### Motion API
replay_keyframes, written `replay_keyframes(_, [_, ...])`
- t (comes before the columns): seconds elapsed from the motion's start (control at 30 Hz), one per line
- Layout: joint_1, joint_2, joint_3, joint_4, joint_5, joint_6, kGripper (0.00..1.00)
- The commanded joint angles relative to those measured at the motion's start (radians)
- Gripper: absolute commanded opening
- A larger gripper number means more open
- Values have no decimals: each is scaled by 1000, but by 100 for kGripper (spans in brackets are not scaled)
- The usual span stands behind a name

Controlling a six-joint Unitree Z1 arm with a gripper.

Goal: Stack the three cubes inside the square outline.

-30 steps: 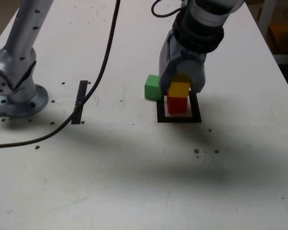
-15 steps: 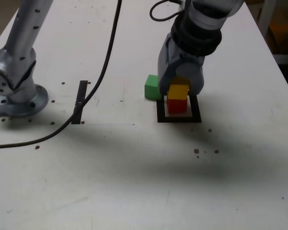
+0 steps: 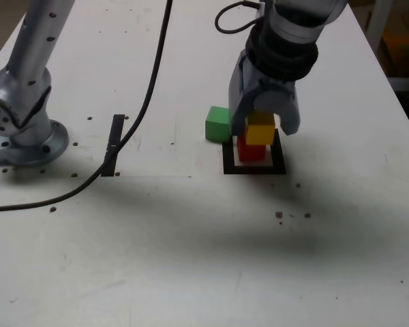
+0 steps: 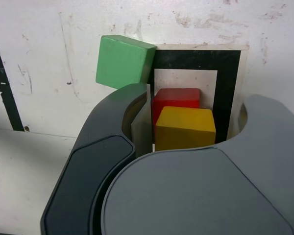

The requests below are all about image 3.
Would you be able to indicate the yellow cube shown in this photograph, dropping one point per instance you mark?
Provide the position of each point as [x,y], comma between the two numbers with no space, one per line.
[260,134]

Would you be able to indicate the black tape strip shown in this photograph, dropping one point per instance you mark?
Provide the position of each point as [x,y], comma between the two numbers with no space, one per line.
[109,167]

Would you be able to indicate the red cube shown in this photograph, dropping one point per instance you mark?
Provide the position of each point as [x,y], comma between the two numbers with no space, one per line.
[250,153]

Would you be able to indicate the black tape square outline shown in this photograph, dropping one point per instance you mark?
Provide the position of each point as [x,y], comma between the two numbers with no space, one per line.
[279,160]

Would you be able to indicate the green cube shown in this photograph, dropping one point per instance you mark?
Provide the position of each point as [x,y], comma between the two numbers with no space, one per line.
[216,127]

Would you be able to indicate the yellow-brown cardboard box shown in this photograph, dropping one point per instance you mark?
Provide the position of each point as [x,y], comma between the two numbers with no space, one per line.
[405,44]

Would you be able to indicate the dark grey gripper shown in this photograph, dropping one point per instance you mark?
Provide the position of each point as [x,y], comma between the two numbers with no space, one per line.
[269,83]

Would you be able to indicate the white metal frame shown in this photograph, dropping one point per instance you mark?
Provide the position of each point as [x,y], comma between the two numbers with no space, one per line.
[375,17]

